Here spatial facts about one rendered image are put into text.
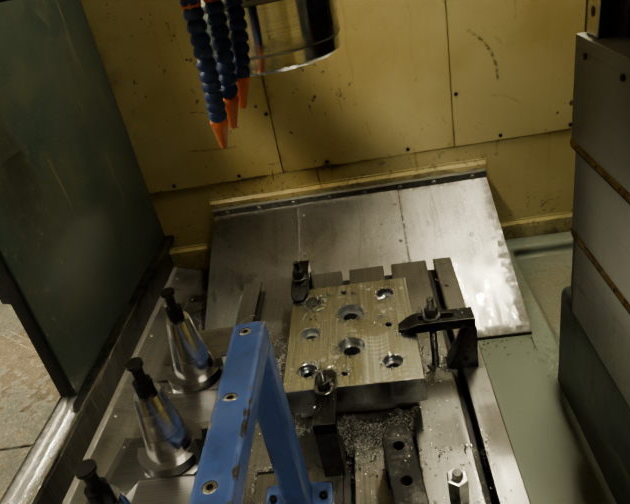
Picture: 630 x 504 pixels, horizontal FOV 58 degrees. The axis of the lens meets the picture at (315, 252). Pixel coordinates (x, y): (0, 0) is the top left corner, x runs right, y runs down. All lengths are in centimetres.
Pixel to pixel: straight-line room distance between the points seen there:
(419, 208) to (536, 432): 77
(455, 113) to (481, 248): 41
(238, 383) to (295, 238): 120
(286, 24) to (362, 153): 122
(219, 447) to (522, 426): 91
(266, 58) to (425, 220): 121
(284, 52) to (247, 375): 34
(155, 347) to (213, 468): 119
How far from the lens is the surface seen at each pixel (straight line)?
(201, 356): 64
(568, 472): 130
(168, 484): 57
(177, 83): 180
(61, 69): 163
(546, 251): 198
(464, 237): 173
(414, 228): 175
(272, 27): 62
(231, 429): 58
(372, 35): 172
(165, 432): 56
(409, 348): 98
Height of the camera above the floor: 163
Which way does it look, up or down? 29 degrees down
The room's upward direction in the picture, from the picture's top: 12 degrees counter-clockwise
